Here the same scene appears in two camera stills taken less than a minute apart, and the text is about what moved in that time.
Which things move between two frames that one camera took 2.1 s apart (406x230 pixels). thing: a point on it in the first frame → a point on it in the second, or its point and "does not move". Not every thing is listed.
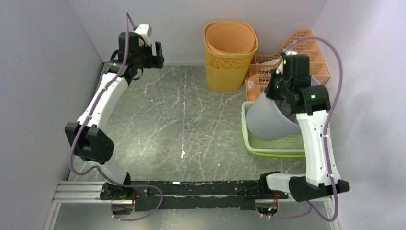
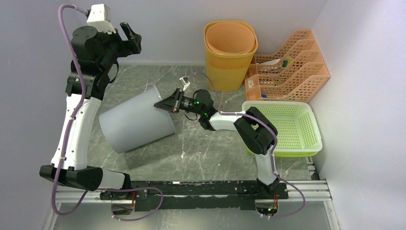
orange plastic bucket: [230, 38] does not move
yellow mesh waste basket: [229, 72] does not move
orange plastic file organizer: [304, 43] does not move
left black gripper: [157, 61] → [129, 47]
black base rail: [231, 195] does not move
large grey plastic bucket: [271, 119] → [135, 121]
